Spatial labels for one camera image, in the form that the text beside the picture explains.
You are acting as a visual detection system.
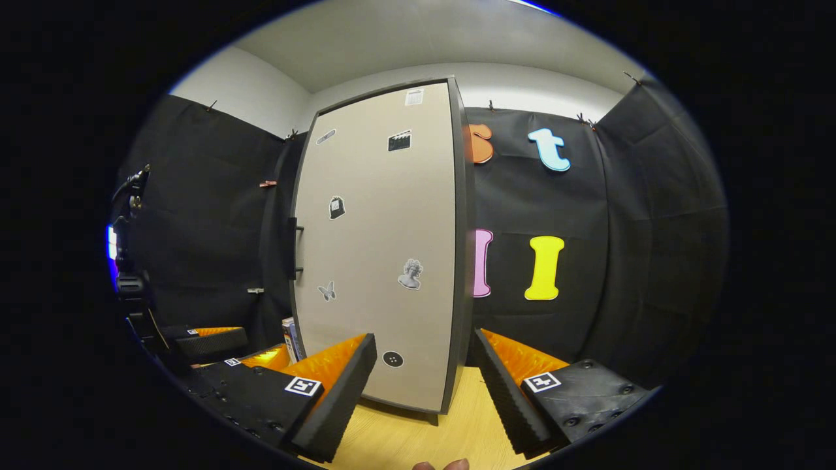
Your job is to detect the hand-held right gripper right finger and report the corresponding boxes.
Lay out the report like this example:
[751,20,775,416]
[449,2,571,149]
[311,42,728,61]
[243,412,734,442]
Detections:
[473,328,657,458]

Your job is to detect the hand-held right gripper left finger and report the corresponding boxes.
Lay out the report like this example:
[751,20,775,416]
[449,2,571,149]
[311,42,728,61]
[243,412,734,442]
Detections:
[198,334,379,464]

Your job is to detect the grey cabinet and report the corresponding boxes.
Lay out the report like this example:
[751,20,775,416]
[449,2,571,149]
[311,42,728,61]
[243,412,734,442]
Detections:
[287,75,476,426]

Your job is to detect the blue-grey book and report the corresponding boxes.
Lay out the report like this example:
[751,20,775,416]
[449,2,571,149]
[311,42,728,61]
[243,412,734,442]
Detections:
[281,317,302,365]

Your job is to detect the black backdrop cloth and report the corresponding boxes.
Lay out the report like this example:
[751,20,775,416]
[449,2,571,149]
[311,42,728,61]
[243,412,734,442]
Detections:
[112,73,731,386]

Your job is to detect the long ceiling light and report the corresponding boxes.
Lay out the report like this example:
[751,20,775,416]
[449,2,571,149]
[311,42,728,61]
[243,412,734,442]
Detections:
[509,0,560,16]

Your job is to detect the black cabinet door handle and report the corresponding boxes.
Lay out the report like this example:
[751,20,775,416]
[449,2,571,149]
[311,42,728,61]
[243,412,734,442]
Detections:
[286,217,306,280]

